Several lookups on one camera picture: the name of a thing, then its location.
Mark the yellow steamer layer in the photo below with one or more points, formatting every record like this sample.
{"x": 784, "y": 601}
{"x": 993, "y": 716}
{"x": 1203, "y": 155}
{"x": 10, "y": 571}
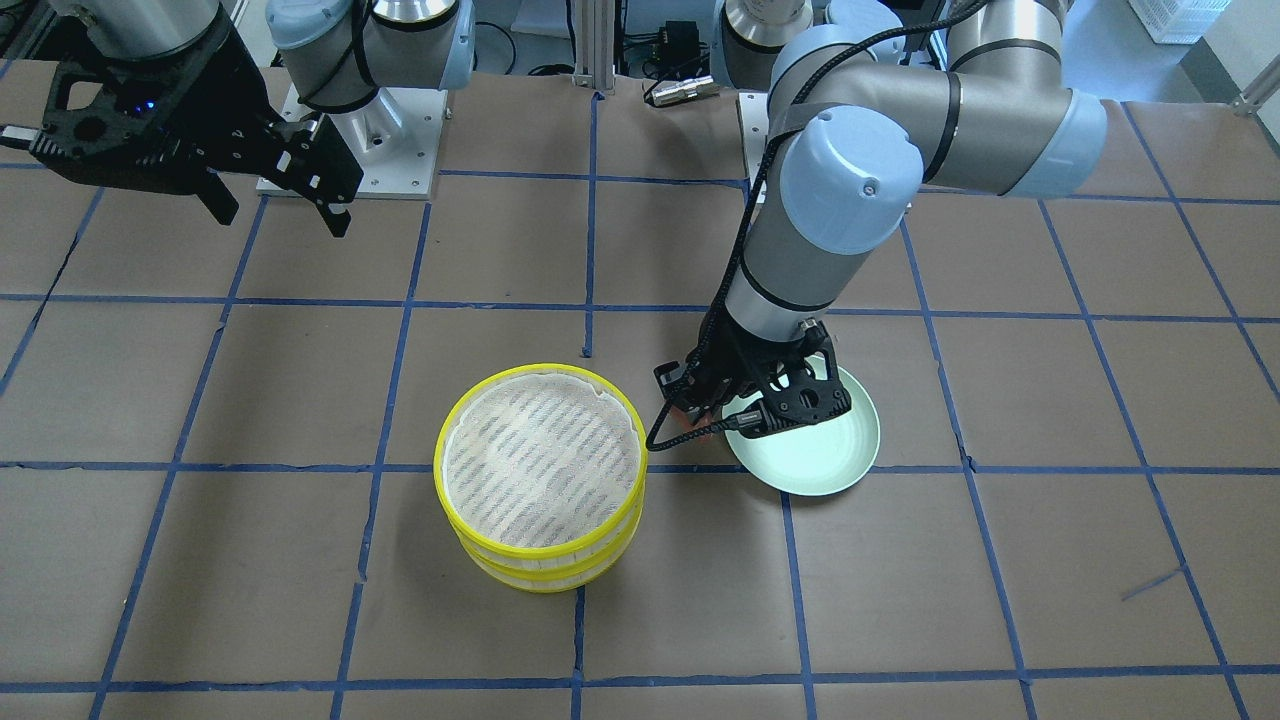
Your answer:
{"x": 558, "y": 573}
{"x": 539, "y": 462}

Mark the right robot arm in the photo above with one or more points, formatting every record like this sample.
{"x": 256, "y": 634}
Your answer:
{"x": 339, "y": 54}

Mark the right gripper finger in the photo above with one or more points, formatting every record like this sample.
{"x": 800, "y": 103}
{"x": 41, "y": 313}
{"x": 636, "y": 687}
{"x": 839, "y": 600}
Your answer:
{"x": 311, "y": 158}
{"x": 20, "y": 138}

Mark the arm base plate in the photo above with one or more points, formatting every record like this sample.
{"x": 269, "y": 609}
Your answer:
{"x": 396, "y": 138}
{"x": 754, "y": 125}

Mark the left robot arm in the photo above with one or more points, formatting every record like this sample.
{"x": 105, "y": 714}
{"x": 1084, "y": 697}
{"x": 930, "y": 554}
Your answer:
{"x": 852, "y": 138}

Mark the light green plate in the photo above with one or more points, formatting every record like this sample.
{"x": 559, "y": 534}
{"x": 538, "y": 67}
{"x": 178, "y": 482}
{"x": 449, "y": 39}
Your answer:
{"x": 819, "y": 460}

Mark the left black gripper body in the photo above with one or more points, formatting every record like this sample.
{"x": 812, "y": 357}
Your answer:
{"x": 727, "y": 352}

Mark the dark red bun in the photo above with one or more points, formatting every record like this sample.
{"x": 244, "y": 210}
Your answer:
{"x": 696, "y": 423}

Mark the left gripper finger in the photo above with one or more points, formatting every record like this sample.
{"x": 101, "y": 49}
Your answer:
{"x": 686, "y": 386}

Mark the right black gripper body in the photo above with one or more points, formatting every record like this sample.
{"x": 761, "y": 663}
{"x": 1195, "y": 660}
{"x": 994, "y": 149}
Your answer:
{"x": 222, "y": 108}

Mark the white plastic crate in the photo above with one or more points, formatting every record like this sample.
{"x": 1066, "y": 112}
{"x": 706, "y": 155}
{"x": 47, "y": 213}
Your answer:
{"x": 1177, "y": 22}

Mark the aluminium frame post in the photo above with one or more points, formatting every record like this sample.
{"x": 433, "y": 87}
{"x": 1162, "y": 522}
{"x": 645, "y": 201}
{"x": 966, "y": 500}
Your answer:
{"x": 594, "y": 35}

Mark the silver cylindrical connector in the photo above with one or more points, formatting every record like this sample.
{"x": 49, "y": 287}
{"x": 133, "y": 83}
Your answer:
{"x": 671, "y": 92}

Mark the black power adapter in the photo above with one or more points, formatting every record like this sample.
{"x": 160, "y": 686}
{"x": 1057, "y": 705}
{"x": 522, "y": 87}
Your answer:
{"x": 678, "y": 41}

